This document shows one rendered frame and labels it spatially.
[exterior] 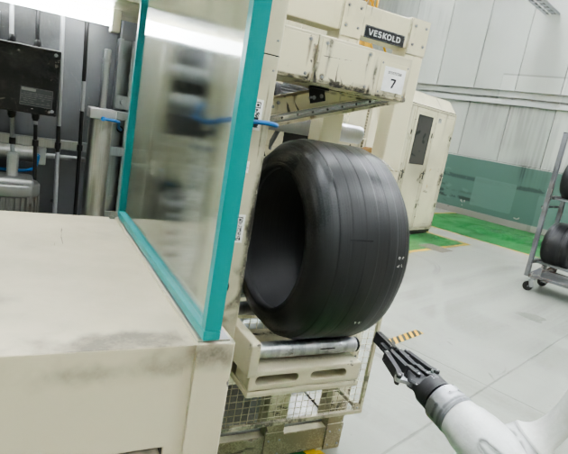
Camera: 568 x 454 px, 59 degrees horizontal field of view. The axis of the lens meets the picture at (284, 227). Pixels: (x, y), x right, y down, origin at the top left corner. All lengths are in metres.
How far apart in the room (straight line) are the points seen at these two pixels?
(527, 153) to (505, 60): 2.26
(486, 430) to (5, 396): 0.83
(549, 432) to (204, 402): 0.82
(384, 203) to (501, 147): 11.84
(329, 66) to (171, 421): 1.29
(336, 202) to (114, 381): 0.82
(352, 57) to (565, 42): 11.54
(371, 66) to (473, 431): 1.15
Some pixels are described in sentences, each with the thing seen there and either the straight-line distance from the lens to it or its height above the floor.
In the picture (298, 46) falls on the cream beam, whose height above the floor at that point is 1.73.
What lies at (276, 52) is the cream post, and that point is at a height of 1.66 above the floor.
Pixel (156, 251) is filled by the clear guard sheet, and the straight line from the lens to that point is 0.77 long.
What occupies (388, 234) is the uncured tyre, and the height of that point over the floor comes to 1.27.
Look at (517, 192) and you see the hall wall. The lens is 12.85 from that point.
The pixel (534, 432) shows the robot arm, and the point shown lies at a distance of 1.23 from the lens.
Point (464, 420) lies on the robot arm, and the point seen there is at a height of 1.01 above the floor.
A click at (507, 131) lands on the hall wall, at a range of 13.12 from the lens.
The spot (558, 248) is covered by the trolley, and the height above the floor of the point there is 0.61.
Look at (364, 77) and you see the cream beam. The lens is 1.74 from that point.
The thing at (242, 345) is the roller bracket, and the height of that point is 0.92.
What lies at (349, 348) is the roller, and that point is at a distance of 1.53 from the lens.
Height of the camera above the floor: 1.51
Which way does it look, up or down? 12 degrees down
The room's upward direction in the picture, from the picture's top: 10 degrees clockwise
